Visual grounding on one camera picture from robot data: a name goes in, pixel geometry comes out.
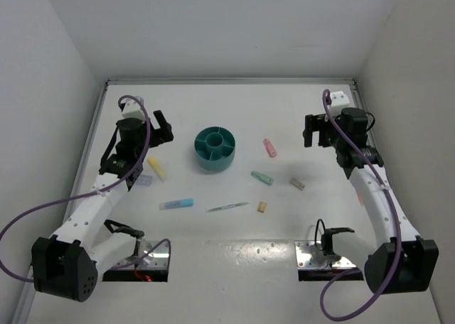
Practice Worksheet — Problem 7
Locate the yellow highlighter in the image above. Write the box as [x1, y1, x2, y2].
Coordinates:
[147, 156, 167, 182]

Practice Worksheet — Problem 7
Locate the pink highlighter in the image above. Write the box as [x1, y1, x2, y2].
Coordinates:
[263, 139, 277, 158]

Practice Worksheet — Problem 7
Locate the grey beige eraser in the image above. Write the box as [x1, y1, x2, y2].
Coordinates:
[290, 178, 305, 190]

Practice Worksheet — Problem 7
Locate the green highlighter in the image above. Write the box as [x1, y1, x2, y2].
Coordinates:
[251, 171, 274, 185]

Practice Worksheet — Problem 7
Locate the blue capped glue stick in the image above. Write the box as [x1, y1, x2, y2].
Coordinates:
[159, 198, 194, 210]

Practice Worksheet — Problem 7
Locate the green thin pen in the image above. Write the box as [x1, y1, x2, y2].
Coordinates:
[206, 202, 249, 212]

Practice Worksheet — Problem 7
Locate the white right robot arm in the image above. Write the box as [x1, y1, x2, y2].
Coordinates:
[303, 107, 439, 293]

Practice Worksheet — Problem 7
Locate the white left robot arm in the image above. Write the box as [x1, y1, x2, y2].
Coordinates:
[31, 110, 173, 302]

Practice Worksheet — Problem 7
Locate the teal round divided organizer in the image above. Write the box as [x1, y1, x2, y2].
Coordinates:
[194, 126, 235, 173]

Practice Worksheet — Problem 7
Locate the tan small eraser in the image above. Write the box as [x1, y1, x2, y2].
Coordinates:
[257, 202, 267, 213]

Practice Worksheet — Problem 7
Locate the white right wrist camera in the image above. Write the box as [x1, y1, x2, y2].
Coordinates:
[329, 91, 351, 109]

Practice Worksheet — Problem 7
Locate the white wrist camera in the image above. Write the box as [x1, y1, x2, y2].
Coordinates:
[329, 91, 351, 109]
[119, 98, 145, 121]

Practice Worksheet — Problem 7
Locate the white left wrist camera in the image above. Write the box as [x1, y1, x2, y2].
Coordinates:
[119, 98, 145, 121]

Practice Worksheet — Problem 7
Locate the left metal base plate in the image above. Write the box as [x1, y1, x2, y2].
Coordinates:
[110, 239, 171, 271]

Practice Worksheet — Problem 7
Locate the metal base plate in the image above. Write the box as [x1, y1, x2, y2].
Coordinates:
[294, 240, 355, 271]
[110, 239, 171, 271]

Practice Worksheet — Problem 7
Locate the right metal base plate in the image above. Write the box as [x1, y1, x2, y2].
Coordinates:
[294, 240, 355, 271]

